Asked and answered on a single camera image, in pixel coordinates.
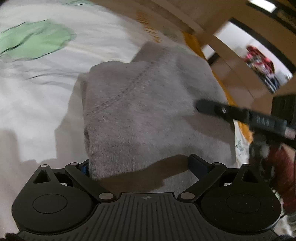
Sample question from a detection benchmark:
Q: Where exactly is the grey knit hoodie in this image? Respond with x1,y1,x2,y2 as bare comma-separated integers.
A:
54,41,238,194

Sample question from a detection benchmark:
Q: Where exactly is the pile of colourful clothes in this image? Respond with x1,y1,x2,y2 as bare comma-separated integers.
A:
242,45,292,93

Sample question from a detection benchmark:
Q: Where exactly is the white leaf-print duvet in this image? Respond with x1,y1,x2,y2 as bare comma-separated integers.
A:
0,0,255,235

